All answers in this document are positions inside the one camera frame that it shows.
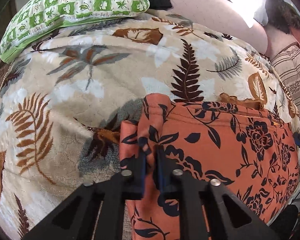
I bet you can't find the orange black floral garment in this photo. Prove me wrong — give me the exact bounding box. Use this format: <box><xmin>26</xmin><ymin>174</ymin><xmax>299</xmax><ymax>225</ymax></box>
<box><xmin>119</xmin><ymin>94</ymin><xmax>300</xmax><ymax>239</ymax></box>

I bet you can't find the striped beige floral cushion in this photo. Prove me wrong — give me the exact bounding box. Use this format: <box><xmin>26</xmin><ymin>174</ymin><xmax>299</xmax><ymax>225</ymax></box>
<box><xmin>271</xmin><ymin>44</ymin><xmax>300</xmax><ymax>119</ymax></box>

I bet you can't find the beige leaf pattern blanket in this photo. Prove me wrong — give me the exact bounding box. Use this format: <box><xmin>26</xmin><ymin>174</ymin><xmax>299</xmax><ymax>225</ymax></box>
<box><xmin>0</xmin><ymin>10</ymin><xmax>300</xmax><ymax>239</ymax></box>

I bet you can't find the pink sofa backrest cushion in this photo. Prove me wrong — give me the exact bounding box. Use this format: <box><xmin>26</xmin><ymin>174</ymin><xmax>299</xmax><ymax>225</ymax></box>
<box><xmin>168</xmin><ymin>0</ymin><xmax>268</xmax><ymax>54</ymax></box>

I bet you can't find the green white patterned pillow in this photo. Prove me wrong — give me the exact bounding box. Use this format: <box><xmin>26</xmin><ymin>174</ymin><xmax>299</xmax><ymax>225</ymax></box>
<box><xmin>0</xmin><ymin>0</ymin><xmax>150</xmax><ymax>63</ymax></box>

